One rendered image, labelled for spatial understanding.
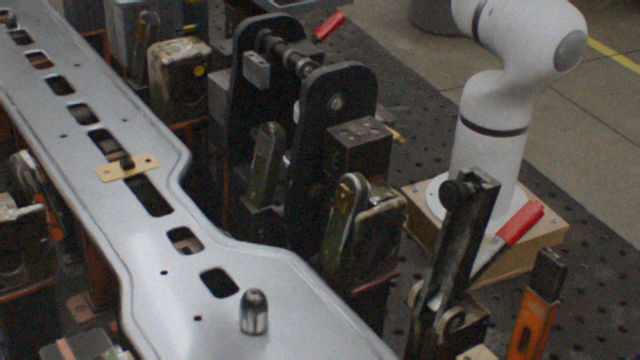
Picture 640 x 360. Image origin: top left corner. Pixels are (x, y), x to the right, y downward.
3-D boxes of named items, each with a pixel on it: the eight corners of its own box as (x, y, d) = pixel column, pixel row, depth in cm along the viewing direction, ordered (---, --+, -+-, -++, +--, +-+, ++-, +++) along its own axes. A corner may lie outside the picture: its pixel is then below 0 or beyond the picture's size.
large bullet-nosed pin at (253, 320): (233, 330, 83) (233, 286, 79) (258, 319, 85) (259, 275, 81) (248, 349, 81) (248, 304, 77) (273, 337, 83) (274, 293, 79)
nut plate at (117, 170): (103, 184, 101) (102, 176, 100) (92, 170, 103) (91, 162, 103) (162, 166, 105) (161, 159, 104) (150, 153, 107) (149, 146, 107)
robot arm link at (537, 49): (497, 93, 135) (523, -37, 121) (574, 145, 123) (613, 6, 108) (443, 110, 130) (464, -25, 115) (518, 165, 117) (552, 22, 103)
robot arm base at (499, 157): (474, 162, 150) (490, 79, 139) (550, 212, 139) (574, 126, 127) (403, 195, 141) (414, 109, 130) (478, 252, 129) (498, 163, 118)
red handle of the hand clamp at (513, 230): (414, 294, 78) (522, 188, 79) (421, 303, 79) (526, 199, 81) (442, 320, 75) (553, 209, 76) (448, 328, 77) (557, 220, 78)
